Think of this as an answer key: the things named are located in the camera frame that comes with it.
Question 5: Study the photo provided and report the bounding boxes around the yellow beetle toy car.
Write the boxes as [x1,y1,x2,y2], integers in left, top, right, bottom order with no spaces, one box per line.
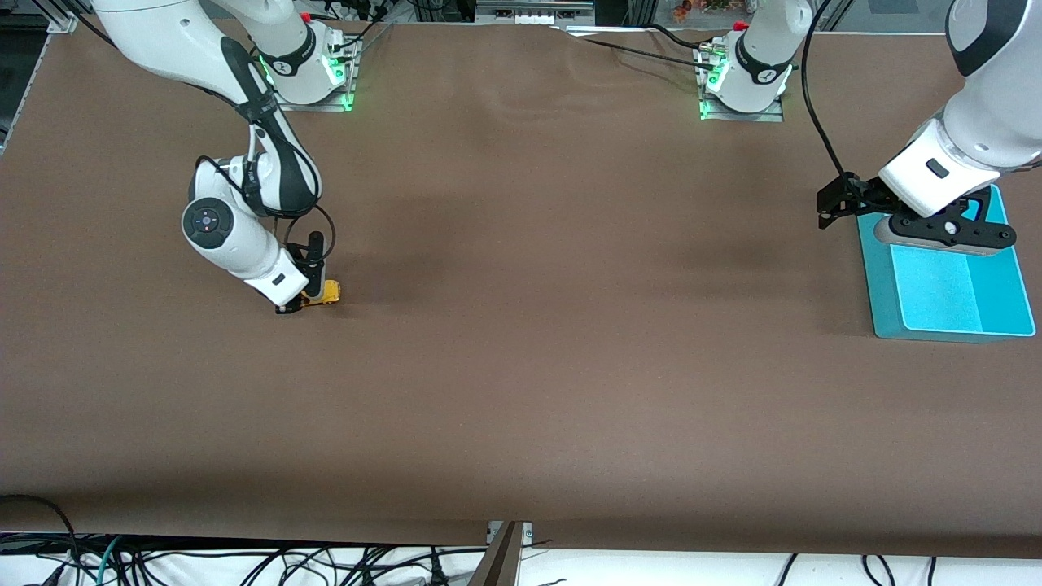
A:
[298,279,342,308]

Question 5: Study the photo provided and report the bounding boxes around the black base cable bundle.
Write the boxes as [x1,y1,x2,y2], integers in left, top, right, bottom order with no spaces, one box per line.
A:
[324,0,393,51]

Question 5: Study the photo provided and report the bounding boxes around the black cable across table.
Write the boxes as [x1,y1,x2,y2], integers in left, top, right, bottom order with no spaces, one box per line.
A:
[552,23,721,70]

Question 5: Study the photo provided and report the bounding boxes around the teal floor cable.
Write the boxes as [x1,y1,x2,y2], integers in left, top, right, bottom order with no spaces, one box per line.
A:
[92,537,125,586]

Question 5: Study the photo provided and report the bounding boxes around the tangled black floor cables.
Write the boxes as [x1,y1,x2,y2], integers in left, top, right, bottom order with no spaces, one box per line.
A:
[122,544,489,586]

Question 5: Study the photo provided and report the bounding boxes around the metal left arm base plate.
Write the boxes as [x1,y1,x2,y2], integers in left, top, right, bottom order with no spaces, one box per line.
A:
[696,41,786,124]

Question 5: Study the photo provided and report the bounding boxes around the teal plastic storage bin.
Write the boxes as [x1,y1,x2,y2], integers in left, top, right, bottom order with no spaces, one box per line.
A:
[856,184,1037,343]

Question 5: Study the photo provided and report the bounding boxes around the aluminium table edge bracket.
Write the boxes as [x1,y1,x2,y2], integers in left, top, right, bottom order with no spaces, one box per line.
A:
[468,521,535,586]

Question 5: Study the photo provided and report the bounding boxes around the grey box with ports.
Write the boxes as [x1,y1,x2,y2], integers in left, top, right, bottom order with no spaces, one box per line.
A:
[475,0,597,25]

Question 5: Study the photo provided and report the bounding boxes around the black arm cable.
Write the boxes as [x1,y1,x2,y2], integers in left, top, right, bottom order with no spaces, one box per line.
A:
[800,0,849,184]
[194,77,336,269]

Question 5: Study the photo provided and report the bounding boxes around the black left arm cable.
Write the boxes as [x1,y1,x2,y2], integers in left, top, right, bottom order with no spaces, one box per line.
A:
[800,0,849,184]

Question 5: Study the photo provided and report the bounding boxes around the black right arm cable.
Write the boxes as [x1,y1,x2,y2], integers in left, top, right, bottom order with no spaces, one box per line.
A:
[194,77,336,269]

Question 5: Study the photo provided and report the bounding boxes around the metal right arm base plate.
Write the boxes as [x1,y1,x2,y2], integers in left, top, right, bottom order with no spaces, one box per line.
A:
[267,37,357,113]

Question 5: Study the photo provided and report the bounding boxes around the brown table cover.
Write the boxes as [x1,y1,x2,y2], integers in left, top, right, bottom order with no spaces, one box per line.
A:
[0,20,1042,559]

